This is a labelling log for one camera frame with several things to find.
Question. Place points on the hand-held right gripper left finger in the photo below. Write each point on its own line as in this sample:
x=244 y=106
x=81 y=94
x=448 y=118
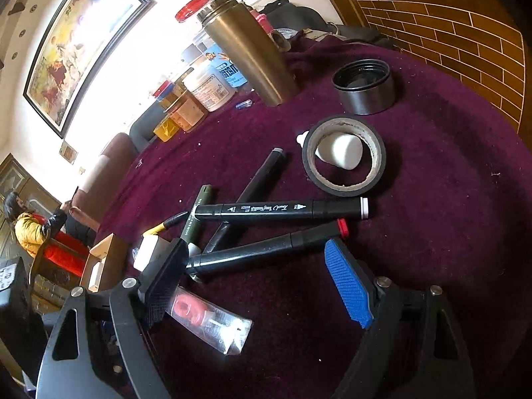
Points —
x=166 y=274

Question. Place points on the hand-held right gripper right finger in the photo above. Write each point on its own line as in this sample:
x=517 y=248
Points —
x=349 y=286

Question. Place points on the white square box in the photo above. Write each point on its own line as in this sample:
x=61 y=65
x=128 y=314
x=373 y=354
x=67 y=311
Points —
x=145 y=253

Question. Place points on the yellow and black pen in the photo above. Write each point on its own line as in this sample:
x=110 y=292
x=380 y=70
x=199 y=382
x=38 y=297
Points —
x=166 y=223

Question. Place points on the cardboard box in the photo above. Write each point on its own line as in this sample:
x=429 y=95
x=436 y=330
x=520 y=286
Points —
x=110 y=249

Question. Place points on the dark green marker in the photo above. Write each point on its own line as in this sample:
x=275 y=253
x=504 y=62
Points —
x=204 y=193

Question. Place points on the black marker red end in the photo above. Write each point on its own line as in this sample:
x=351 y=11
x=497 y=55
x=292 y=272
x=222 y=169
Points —
x=257 y=249

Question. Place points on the black marker white end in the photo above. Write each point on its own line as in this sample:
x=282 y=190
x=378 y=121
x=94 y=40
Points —
x=291 y=210

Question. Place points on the black marker grey end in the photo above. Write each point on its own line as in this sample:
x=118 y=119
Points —
x=257 y=183

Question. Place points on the red cloth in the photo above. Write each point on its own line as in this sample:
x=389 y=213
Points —
x=66 y=255

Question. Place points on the purple tablecloth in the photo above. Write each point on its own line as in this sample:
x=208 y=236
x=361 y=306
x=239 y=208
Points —
x=436 y=199

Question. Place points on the black tape roll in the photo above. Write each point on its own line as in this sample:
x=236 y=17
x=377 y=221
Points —
x=309 y=162

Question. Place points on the white cone-shaped cap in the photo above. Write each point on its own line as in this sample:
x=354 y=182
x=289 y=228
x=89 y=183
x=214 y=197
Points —
x=341 y=151

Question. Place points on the black leather sofa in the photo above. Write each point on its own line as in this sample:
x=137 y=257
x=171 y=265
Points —
x=141 y=129

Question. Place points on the small white cap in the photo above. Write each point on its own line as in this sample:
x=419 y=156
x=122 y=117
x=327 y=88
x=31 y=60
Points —
x=301 y=138

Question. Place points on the amber jar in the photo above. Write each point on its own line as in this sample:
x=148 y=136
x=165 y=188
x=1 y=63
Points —
x=189 y=114

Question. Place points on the small jar with red lid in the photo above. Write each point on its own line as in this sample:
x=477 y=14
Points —
x=163 y=89

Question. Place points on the white plastic jar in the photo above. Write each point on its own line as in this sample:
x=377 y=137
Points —
x=208 y=91

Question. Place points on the black thermos lid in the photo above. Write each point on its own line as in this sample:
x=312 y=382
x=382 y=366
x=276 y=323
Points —
x=365 y=99

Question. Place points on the clear jar with blue label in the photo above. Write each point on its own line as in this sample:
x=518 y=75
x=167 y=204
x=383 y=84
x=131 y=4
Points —
x=224 y=70

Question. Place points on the bronze thermos bottle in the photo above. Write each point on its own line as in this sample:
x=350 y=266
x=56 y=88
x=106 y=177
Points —
x=249 y=50

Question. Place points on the framed painting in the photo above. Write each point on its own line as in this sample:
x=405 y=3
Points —
x=83 y=37

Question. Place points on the wooden counter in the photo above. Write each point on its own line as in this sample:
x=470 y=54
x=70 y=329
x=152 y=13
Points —
x=457 y=41

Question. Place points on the pink-lidded bottle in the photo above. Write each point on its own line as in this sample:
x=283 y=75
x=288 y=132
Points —
x=261 y=20

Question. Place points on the black bag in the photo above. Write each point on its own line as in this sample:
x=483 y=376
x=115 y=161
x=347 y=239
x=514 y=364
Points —
x=295 y=12

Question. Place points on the small wall picture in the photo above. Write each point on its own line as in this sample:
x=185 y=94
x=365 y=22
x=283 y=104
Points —
x=68 y=151

